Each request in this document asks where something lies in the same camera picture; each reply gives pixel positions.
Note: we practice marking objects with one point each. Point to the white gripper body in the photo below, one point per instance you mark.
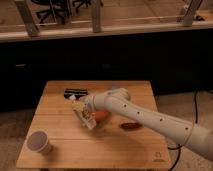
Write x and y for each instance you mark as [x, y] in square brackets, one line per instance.
[89, 102]

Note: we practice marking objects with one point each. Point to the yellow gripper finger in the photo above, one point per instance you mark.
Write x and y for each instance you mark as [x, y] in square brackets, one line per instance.
[78, 107]
[89, 118]

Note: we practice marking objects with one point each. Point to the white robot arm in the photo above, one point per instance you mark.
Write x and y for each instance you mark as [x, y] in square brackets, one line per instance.
[188, 134]

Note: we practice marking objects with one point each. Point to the red bowl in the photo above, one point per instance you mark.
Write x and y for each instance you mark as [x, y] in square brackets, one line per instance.
[100, 115]

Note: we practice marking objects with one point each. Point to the black rectangular box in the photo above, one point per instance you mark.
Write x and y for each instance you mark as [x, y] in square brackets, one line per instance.
[68, 92]

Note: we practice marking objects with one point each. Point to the wooden table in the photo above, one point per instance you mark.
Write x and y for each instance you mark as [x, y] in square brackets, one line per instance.
[107, 147]

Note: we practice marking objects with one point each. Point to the dark brown small object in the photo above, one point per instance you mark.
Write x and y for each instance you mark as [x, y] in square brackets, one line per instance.
[130, 126]

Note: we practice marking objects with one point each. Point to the white paper cup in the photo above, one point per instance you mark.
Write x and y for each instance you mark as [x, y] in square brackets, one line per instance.
[39, 142]

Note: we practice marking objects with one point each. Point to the black office chair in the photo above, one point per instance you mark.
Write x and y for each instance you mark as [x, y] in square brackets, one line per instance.
[55, 7]

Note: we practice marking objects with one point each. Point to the black office chair base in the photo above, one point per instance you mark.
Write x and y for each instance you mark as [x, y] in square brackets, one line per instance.
[78, 3]

